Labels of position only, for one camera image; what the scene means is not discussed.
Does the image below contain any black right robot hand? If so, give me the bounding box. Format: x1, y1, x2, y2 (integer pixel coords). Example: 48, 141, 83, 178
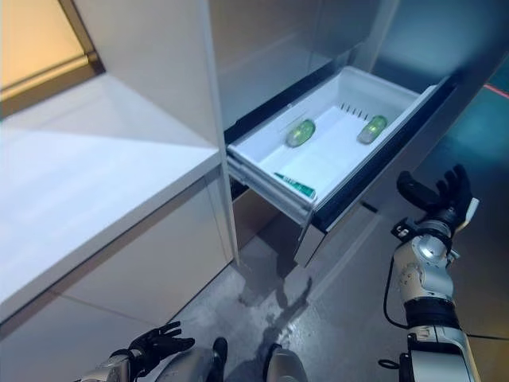
397, 163, 480, 232

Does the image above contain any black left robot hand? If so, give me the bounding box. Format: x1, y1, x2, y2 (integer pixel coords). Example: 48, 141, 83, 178
129, 321, 196, 377

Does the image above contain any fridge drawer with white bin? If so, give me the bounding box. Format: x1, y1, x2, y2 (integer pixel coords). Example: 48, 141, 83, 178
225, 65, 459, 235

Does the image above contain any green beer can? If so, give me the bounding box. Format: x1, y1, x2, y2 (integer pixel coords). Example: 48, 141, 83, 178
273, 171, 317, 200
284, 118, 317, 149
356, 115, 389, 144

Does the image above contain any stainless steel fridge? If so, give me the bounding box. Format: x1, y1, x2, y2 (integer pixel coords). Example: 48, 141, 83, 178
208, 0, 459, 269

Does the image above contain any silver left robot leg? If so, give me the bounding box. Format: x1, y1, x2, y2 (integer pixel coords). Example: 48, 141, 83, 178
150, 337, 229, 382

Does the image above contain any silver robot leg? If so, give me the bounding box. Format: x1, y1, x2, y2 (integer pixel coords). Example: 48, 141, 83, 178
263, 344, 309, 382
150, 337, 229, 382

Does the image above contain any silver right robot leg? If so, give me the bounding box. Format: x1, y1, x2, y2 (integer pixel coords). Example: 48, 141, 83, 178
263, 344, 309, 382

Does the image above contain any white counter cabinet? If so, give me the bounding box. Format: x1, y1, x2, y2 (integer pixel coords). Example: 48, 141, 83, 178
0, 73, 236, 382

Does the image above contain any grey tall side panel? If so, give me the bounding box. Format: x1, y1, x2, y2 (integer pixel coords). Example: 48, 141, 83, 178
357, 0, 509, 104

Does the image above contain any white tall divider panel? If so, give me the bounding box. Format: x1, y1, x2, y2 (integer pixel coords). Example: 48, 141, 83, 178
194, 0, 244, 267

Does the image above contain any dark framed glass partition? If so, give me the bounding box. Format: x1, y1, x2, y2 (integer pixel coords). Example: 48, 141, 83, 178
0, 0, 107, 120

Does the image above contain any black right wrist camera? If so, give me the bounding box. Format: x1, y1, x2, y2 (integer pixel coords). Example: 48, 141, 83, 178
390, 222, 417, 240

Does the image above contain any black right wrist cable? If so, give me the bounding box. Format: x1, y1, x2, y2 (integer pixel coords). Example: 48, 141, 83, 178
377, 248, 509, 375

